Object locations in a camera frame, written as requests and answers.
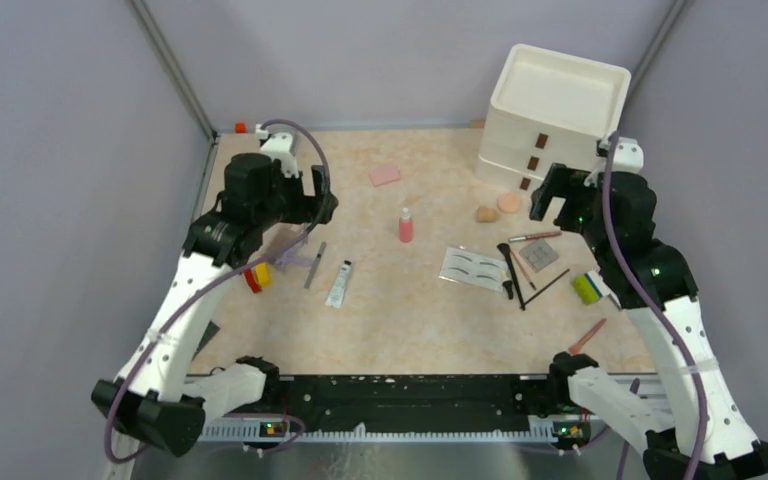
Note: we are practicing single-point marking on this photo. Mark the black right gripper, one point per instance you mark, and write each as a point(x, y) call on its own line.
point(564, 182)

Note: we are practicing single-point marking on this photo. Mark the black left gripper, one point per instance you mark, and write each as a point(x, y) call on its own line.
point(307, 206)

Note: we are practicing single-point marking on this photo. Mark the white drawer organizer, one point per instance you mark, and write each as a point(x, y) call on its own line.
point(548, 107)

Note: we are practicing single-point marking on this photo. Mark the pink spray bottle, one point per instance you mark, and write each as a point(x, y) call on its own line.
point(406, 226)

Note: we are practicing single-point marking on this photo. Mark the silver cosmetic tube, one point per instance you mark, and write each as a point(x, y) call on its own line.
point(336, 294)

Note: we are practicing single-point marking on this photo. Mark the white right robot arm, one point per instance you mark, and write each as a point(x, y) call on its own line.
point(703, 435)

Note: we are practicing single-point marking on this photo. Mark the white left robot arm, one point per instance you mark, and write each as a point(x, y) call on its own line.
point(149, 403)

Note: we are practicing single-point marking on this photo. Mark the round peach makeup puff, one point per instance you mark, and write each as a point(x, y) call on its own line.
point(509, 203)

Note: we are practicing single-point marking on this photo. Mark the tan makeup sponge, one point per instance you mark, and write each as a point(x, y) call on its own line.
point(486, 215)

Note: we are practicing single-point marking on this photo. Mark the black makeup brush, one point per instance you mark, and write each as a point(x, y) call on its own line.
point(505, 250)

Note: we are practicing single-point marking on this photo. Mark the grey eyeshadow palette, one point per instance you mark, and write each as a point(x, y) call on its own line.
point(539, 254)

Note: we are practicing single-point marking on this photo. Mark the pink rectangular sponge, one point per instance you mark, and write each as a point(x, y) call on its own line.
point(383, 175)

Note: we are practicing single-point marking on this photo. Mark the thin brown brush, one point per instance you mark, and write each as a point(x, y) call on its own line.
point(523, 270)

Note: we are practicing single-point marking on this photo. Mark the clear purple plastic bag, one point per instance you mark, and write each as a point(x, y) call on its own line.
point(290, 256)

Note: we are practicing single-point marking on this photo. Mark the thin black eyeliner brush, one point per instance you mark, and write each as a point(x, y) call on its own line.
point(543, 289)

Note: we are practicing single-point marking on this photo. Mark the eyebrow stencil sheet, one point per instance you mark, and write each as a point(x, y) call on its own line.
point(466, 267)

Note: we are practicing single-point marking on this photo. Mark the red yellow toy block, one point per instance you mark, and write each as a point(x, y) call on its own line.
point(258, 278)

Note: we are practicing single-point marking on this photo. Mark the coral pink pencil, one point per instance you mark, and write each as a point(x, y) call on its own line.
point(577, 347)

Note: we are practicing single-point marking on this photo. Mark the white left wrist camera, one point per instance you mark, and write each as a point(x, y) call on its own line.
point(280, 146)

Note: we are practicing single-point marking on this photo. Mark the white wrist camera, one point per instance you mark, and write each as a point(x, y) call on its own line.
point(280, 146)
point(629, 155)

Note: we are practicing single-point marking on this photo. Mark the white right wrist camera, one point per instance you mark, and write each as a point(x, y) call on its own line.
point(629, 155)

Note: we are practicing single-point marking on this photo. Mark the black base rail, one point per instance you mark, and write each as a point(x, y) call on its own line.
point(411, 403)

